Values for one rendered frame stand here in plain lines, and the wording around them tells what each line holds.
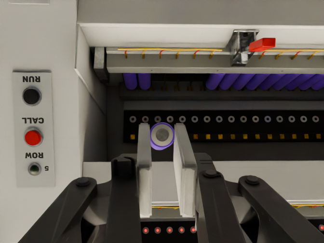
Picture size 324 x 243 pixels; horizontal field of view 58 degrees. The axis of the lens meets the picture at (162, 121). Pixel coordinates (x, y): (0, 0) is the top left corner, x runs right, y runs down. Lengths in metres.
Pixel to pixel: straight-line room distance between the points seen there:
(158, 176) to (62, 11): 0.20
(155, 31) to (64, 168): 0.18
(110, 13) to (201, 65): 0.12
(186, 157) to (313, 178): 0.25
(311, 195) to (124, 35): 0.28
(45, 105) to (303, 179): 0.30
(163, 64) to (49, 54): 0.13
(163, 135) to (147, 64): 0.17
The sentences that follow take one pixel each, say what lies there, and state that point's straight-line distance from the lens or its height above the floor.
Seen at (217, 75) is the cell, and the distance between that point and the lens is 0.41.
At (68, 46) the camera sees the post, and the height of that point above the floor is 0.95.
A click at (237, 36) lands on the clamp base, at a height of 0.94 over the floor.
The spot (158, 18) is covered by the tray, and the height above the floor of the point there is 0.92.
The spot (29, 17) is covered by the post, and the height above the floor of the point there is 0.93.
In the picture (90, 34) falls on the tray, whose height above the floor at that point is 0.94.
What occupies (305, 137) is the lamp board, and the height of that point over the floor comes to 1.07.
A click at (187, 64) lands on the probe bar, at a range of 0.36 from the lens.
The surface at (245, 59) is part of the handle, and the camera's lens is 0.34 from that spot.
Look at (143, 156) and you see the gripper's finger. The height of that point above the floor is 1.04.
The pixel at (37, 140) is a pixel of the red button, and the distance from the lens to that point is 0.33.
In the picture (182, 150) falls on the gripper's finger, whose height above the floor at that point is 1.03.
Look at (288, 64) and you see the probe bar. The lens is 0.40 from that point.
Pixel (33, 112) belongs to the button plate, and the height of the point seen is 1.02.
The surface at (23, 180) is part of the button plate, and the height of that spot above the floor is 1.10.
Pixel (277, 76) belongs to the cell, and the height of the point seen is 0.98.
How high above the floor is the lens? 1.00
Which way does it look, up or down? 5 degrees up
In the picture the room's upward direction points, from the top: 180 degrees counter-clockwise
